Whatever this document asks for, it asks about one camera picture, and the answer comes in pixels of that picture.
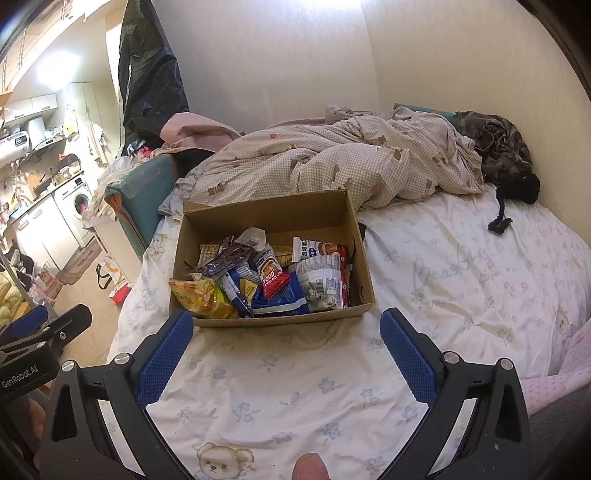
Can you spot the pink blanket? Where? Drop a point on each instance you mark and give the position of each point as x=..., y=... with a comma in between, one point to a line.
x=563, y=369

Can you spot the black hanging garment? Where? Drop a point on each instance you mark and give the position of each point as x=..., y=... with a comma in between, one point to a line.
x=147, y=69

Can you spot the washing machine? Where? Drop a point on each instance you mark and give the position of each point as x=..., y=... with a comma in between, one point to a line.
x=76, y=207

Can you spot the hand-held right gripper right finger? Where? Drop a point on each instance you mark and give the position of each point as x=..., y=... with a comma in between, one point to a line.
x=408, y=355

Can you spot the cardboard box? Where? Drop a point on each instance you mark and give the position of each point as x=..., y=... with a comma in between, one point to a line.
x=277, y=212

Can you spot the tan cracker packet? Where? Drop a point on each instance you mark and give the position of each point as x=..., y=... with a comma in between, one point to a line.
x=208, y=253

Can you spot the person's left hand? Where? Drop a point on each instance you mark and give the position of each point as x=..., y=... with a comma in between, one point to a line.
x=37, y=422

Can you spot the patterned small box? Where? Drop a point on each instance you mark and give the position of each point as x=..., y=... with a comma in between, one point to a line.
x=48, y=282

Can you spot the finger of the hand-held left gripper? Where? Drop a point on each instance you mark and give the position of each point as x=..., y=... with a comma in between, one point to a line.
x=23, y=325
x=69, y=327

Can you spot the crinkled silver snack packet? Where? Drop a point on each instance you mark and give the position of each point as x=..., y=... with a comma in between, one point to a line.
x=251, y=237

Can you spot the white orange shopping bag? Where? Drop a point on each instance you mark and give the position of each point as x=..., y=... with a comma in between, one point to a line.
x=113, y=277

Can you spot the person's right hand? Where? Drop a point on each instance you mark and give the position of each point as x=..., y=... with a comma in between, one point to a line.
x=310, y=468

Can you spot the range hood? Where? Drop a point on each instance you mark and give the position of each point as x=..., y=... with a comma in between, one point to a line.
x=41, y=131

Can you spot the person's right leg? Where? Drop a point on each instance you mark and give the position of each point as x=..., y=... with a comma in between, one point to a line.
x=563, y=438

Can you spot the white kitchen cabinet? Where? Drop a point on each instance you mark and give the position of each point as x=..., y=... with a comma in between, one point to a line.
x=39, y=235

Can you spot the upper kitchen cabinets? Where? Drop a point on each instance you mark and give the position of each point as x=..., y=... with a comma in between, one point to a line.
x=32, y=108

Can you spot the white barcode snack packet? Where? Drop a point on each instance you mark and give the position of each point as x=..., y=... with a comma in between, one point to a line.
x=323, y=286

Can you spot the camouflage cloth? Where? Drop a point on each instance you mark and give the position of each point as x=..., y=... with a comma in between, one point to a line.
x=498, y=143

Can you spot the floor rug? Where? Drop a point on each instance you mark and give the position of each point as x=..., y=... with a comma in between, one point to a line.
x=78, y=263

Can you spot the hanging towel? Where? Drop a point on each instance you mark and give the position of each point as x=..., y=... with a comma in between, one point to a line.
x=98, y=143

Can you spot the checkered bear duvet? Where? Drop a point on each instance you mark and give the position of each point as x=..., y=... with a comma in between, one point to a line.
x=323, y=157

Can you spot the dark blue snack packet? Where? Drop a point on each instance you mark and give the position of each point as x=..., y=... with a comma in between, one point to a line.
x=281, y=300

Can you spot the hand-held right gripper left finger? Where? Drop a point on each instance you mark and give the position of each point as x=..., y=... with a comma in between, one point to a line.
x=166, y=355

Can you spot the teal pillow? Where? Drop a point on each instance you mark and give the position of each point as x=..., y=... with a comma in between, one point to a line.
x=425, y=110

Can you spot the crumpled cloth pile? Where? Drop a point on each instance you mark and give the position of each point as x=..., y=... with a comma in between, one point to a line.
x=108, y=184

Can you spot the water heater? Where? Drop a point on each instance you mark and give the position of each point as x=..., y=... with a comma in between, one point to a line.
x=14, y=145

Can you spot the dark brown snack packet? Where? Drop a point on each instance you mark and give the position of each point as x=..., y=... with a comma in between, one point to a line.
x=226, y=261

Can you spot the black cloth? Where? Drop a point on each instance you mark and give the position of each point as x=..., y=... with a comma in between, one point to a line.
x=521, y=187

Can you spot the yellow chips packet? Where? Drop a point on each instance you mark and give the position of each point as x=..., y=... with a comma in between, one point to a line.
x=198, y=297

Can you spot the pink cloth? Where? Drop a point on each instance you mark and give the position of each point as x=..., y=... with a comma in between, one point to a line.
x=198, y=131

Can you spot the small yellow snack packet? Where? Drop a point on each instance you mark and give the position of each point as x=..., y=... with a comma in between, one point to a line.
x=249, y=290

